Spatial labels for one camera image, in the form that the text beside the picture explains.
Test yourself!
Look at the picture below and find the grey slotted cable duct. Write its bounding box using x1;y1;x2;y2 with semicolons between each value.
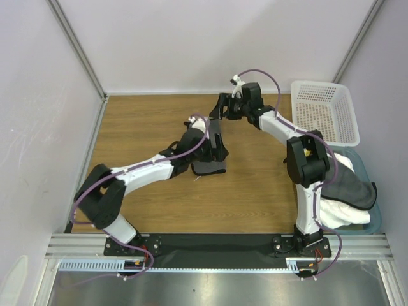
59;258;316;274

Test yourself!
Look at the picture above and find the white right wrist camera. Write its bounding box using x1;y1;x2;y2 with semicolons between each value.
230;75;245;98

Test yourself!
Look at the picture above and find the dark grey towel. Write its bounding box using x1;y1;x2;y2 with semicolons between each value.
282;156;377;211

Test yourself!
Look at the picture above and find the yellow towel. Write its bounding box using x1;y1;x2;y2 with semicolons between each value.
303;149;313;157

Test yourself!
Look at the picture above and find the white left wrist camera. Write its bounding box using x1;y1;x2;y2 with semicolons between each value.
184;116;210;133

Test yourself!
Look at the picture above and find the white perforated plastic basket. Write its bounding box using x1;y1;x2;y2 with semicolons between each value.
291;80;360;147

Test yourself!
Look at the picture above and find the clear teal plastic bin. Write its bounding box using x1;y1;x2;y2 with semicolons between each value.
333;147;382;235

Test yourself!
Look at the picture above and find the blue and grey towel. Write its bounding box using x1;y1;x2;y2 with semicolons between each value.
191;161;226;176

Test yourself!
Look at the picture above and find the aluminium frame rail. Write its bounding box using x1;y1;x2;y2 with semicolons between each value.
46;233;393;261

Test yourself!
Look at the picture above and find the aluminium corner post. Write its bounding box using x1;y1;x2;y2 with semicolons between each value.
331;0;386;84
45;0;107;101

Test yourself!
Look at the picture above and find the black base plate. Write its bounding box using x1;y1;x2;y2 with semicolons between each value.
104;233;332;270

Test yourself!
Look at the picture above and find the right aluminium corner post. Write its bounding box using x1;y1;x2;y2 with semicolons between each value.
331;0;386;84

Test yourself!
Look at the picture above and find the white towel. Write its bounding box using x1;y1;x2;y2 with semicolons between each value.
319;153;370;229

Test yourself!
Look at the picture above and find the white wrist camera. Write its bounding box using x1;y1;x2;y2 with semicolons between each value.
230;75;245;98
184;116;210;133

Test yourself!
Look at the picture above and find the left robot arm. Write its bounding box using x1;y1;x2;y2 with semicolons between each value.
73;117;228;255

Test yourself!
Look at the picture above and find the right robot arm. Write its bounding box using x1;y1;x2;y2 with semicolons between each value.
210;78;330;256

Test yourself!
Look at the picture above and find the left aluminium corner post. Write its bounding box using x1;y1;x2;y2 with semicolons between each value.
45;0;107;101

